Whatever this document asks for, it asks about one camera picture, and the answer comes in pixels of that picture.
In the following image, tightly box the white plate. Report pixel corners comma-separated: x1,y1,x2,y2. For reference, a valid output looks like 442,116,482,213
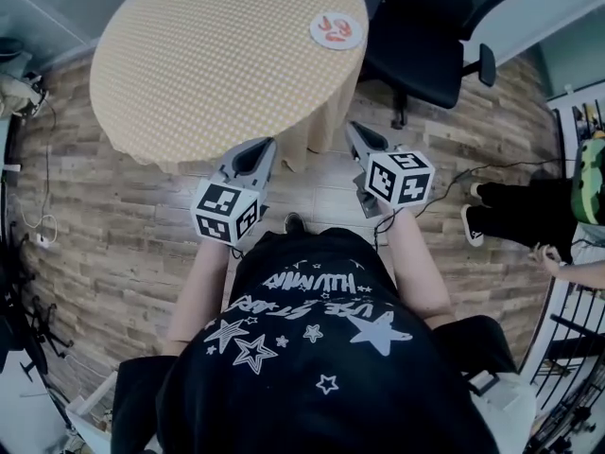
309,10,364,51

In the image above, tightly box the round table with yellow cloth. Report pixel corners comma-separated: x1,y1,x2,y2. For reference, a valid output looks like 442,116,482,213
89,0,371,173

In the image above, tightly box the white desk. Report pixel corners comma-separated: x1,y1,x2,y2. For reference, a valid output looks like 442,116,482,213
63,371,119,454

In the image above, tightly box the beige cloth bag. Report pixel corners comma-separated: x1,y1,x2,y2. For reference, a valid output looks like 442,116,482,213
0,73,43,118

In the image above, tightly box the person's right forearm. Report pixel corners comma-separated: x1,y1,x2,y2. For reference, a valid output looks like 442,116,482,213
385,205,458,331

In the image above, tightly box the white shoulder bag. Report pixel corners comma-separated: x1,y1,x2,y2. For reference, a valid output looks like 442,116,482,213
467,371,538,454

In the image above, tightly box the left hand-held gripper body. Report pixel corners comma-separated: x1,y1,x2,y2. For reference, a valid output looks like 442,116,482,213
190,171,270,247

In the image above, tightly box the person's black star-print shirt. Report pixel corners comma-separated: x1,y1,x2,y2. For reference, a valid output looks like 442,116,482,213
111,227,519,454

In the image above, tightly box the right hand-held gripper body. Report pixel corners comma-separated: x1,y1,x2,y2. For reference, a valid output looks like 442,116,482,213
353,148,437,219

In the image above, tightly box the person's left forearm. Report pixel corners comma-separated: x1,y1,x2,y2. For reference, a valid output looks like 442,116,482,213
164,238,229,355

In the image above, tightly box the black office chair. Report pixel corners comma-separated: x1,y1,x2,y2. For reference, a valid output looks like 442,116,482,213
358,0,521,130

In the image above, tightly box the black metal shelf rack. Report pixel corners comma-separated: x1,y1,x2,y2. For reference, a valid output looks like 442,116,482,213
519,104,605,454

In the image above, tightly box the black metal stand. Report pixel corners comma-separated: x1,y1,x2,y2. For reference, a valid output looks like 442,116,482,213
0,253,75,377

